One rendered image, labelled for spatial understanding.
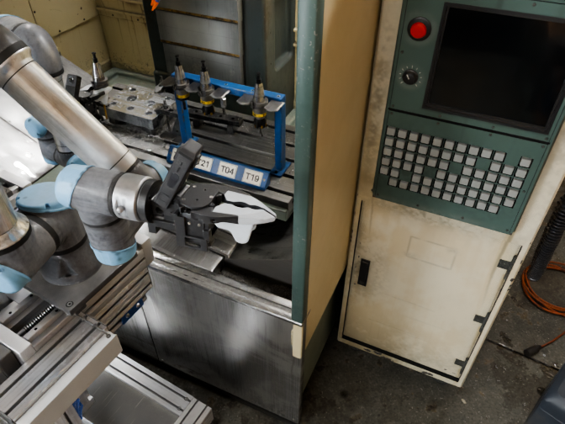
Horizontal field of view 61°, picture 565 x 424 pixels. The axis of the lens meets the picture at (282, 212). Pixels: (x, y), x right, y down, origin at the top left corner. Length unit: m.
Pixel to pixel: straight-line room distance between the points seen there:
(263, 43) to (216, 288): 1.25
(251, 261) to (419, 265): 0.62
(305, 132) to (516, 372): 1.85
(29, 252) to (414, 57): 1.03
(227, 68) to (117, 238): 1.75
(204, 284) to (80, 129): 0.86
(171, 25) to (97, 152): 1.73
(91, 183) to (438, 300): 1.46
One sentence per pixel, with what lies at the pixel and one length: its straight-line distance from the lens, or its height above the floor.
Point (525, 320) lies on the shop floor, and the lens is 2.83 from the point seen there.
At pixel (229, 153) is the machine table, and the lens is 2.05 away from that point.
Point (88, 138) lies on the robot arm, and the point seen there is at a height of 1.58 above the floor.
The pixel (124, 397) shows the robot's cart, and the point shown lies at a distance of 2.18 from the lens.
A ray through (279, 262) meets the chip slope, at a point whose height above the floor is 0.77.
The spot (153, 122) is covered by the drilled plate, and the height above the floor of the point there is 0.97.
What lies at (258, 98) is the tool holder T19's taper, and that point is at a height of 1.24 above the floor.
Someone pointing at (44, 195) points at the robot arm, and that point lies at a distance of 1.17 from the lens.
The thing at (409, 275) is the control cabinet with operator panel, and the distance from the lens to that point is 1.91.
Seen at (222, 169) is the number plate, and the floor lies 0.93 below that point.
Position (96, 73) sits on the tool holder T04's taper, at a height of 1.25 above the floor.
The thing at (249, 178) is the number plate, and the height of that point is 0.93.
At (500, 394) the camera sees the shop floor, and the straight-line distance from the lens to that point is 2.53.
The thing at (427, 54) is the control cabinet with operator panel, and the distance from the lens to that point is 1.36.
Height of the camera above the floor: 2.06
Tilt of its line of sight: 42 degrees down
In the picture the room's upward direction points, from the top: straight up
